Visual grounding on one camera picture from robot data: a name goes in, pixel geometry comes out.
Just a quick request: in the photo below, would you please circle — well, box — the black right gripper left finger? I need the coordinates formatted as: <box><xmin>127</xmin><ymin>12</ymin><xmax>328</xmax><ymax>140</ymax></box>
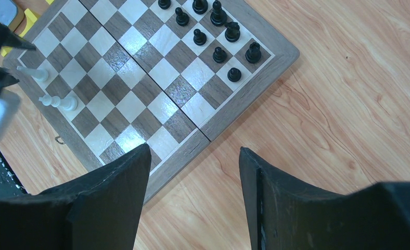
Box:
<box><xmin>0</xmin><ymin>144</ymin><xmax>151</xmax><ymax>249</ymax></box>

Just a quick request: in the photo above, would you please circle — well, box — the gold tin with white pieces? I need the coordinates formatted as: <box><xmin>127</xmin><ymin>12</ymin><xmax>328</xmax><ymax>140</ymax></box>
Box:
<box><xmin>0</xmin><ymin>0</ymin><xmax>24</xmax><ymax>31</ymax></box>

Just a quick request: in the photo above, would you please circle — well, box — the wooden chess board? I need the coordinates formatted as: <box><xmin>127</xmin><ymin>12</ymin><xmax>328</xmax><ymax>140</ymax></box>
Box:
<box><xmin>3</xmin><ymin>1</ymin><xmax>300</xmax><ymax>201</ymax></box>

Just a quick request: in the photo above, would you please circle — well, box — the black chess pieces row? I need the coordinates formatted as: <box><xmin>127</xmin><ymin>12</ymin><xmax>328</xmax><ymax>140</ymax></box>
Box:
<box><xmin>147</xmin><ymin>1</ymin><xmax>273</xmax><ymax>91</ymax></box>

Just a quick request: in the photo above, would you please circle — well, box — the white chess king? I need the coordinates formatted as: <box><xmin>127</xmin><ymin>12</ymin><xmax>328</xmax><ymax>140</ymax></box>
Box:
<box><xmin>39</xmin><ymin>95</ymin><xmax>78</xmax><ymax>111</ymax></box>

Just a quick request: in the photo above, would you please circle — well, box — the white chess piece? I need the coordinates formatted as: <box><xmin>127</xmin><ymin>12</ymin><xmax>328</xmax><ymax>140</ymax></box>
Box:
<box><xmin>16</xmin><ymin>66</ymin><xmax>49</xmax><ymax>82</ymax></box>

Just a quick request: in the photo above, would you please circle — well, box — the yellow arch block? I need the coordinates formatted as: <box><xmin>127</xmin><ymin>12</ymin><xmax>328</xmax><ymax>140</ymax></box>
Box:
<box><xmin>9</xmin><ymin>7</ymin><xmax>41</xmax><ymax>38</ymax></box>

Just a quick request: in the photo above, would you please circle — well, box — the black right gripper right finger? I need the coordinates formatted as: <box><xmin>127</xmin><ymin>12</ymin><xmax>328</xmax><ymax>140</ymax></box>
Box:
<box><xmin>239</xmin><ymin>147</ymin><xmax>410</xmax><ymax>249</ymax></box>

